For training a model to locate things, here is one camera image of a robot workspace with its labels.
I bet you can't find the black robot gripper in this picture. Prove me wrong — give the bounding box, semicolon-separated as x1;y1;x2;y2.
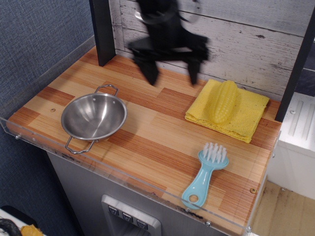
128;13;209;86

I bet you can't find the yellow toy corn cob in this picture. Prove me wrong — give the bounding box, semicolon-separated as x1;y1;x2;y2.
210;81;238;124

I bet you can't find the small steel two-handled pan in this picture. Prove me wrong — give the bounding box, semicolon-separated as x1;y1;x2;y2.
61;84;127;154

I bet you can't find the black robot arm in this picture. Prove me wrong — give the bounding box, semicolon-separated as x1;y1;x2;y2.
128;0;209;85

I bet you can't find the folded yellow cloth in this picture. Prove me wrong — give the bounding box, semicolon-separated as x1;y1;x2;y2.
185;79;269;143

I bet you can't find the light blue scrub brush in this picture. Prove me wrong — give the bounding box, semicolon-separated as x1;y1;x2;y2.
182;143;229;209

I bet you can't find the clear acrylic table guard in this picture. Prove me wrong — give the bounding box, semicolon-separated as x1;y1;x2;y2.
5;38;281;236

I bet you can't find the white toy sink unit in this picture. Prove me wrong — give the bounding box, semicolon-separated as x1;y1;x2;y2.
267;93;315;199

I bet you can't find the grey toy fridge cabinet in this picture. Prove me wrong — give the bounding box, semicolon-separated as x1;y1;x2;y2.
48;153;224;236

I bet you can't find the silver dispenser button panel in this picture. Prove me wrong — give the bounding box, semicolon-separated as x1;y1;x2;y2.
101;194;162;236

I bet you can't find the black vertical post left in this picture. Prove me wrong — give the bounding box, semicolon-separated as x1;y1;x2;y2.
89;0;116;66

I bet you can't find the black vertical post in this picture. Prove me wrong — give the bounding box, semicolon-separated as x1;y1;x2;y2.
89;0;116;66
274;0;315;122

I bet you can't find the black vertical post right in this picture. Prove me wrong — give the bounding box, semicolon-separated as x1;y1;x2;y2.
274;0;315;122

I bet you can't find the black corrugated cable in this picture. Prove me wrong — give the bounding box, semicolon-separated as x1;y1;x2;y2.
0;218;23;236

